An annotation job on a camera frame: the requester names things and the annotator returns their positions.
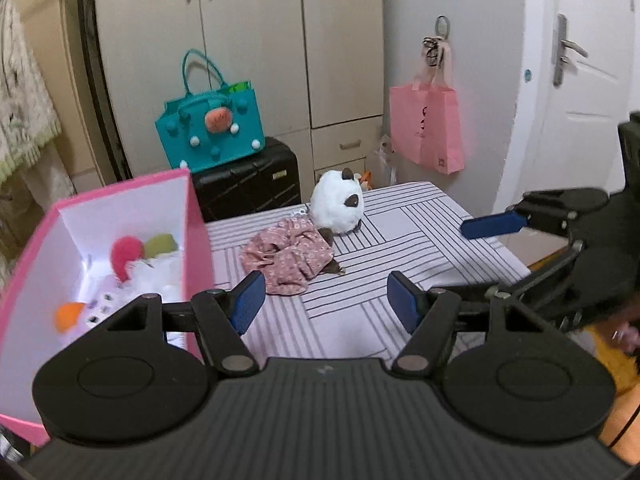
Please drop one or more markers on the pink hanging shopping bag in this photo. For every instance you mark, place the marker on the pink hanging shopping bag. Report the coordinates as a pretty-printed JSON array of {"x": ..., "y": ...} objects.
[{"x": 425, "y": 118}]

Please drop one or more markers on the person's right hand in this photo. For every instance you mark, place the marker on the person's right hand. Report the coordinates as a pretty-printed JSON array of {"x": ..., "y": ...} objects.
[{"x": 625, "y": 333}]

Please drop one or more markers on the black suitcase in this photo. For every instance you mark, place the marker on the black suitcase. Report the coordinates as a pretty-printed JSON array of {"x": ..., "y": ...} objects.
[{"x": 260, "y": 182}]

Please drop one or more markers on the orange makeup sponge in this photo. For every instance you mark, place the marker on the orange makeup sponge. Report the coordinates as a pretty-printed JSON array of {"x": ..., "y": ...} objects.
[{"x": 66, "y": 316}]

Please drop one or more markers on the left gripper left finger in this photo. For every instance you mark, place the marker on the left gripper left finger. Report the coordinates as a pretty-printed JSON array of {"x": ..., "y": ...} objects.
[{"x": 222, "y": 317}]

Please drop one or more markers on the yellow gift bag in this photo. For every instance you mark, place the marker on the yellow gift bag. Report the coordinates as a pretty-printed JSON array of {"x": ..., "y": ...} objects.
[{"x": 365, "y": 181}]

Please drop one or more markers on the pink floral scrunchie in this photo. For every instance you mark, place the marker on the pink floral scrunchie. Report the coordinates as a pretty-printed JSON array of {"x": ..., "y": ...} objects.
[{"x": 289, "y": 255}]

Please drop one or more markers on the wall hook with keys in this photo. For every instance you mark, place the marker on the wall hook with keys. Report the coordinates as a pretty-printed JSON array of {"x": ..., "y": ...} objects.
[{"x": 433, "y": 46}]

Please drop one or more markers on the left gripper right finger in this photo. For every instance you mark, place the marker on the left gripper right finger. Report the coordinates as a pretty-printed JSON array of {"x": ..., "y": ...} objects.
[{"x": 429, "y": 318}]

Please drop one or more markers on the cream fuzzy hanging cardigan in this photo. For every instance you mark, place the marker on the cream fuzzy hanging cardigan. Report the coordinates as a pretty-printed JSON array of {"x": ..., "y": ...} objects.
[{"x": 28, "y": 119}]

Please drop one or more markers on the white door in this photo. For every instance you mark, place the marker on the white door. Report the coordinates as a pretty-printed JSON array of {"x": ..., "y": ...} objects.
[{"x": 576, "y": 82}]

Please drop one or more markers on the teal felt tote bag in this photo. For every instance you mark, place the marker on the teal felt tote bag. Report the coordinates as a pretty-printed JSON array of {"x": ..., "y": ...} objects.
[{"x": 209, "y": 129}]

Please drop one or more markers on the white brown plush cat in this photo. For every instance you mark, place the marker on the white brown plush cat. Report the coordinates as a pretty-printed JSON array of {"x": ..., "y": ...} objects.
[{"x": 336, "y": 206}]

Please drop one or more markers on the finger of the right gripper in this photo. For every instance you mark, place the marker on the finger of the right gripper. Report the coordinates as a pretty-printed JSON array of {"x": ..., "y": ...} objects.
[{"x": 495, "y": 225}]

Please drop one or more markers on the pink storage box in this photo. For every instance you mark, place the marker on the pink storage box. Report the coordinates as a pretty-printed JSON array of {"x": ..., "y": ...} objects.
[{"x": 68, "y": 256}]

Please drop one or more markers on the purple plush toy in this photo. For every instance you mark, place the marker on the purple plush toy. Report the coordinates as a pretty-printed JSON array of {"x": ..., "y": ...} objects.
[{"x": 101, "y": 304}]

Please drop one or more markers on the green makeup sponge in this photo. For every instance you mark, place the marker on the green makeup sponge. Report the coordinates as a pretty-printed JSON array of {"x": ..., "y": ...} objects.
[{"x": 159, "y": 244}]

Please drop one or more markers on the beige wardrobe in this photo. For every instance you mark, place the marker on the beige wardrobe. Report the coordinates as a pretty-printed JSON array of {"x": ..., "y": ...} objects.
[{"x": 316, "y": 67}]

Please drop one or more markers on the pink fluffy pompom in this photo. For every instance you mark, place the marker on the pink fluffy pompom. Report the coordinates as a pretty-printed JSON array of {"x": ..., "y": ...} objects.
[{"x": 125, "y": 250}]

